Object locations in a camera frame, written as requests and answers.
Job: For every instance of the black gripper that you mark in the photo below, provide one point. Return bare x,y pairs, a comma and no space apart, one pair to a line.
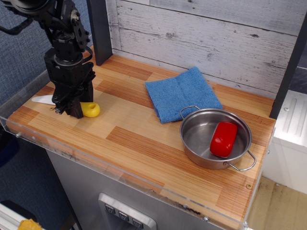
72,81

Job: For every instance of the clear acrylic guard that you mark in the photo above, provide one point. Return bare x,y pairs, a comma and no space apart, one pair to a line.
129,155

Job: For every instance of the steel pot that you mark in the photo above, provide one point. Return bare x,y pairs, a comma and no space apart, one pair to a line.
198,129

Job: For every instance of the toy knife yellow handle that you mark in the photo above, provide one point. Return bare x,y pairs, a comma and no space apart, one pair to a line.
89,109

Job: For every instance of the silver dispenser panel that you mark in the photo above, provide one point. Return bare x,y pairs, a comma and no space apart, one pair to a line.
112,207

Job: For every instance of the blue cloth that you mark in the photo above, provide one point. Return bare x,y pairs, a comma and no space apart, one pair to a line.
176,97

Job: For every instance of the dark grey right post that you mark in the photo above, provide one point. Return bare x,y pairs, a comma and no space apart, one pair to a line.
290,70

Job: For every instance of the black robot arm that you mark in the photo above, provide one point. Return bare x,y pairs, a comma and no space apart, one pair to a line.
59,19

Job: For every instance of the red toy cheese wheel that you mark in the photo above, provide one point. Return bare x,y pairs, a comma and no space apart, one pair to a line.
223,139

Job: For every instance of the yellow object bottom left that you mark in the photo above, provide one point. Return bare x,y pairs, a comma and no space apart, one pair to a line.
29,224

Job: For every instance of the white ribbed box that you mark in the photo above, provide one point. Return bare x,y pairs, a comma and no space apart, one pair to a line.
286,161

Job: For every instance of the dark grey post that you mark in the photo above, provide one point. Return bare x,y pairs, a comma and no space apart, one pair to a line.
290,70
100,30

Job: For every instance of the dark grey left post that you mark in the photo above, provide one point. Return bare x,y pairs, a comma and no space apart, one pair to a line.
100,30

